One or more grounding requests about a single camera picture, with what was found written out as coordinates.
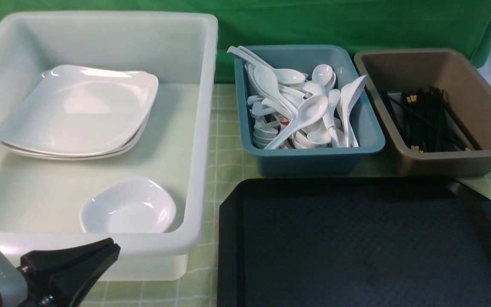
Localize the black chopsticks pile in bin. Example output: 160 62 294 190
378 86 481 152

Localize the green backdrop cloth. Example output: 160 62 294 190
0 0 491 83

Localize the white ceramic soup spoon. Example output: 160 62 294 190
339 75 367 147

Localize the small white bowl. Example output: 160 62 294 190
79 176 176 233

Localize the white spoon of bin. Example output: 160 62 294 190
265 95 329 150
227 46 306 86

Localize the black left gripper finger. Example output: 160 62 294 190
19 238 121 307

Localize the lower white square plate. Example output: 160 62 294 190
2 143 132 161

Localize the large white plastic tub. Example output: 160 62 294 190
0 11 218 281

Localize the large white rice plate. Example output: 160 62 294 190
0 64 159 157

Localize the white spoon front of bin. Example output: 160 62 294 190
265 95 329 150

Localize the black serving tray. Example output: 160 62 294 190
217 177 491 307

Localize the teal plastic spoon bin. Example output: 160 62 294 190
234 45 386 177

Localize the green checkered tablecloth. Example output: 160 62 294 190
81 85 491 307

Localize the brown plastic chopstick bin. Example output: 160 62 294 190
353 48 491 177

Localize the white spoon top of bin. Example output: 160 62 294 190
227 46 306 86

